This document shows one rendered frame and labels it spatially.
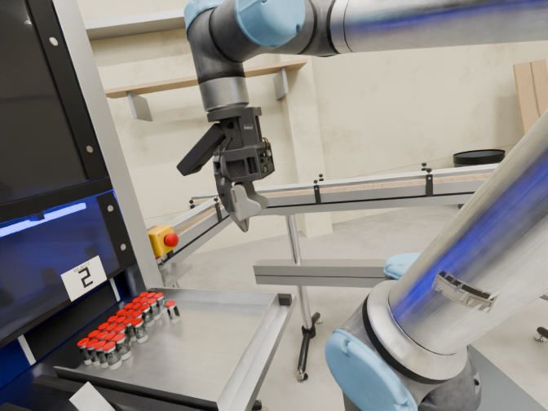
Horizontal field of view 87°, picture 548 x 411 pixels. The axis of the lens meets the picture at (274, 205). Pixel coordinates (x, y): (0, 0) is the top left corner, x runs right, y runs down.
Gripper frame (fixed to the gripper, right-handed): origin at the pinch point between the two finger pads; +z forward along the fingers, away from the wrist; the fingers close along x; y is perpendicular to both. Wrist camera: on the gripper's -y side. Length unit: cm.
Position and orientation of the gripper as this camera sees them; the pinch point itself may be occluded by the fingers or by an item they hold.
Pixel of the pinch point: (240, 225)
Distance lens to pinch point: 53.4
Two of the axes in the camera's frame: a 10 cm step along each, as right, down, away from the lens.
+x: 3.2, -3.0, 9.0
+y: 9.3, -0.7, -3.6
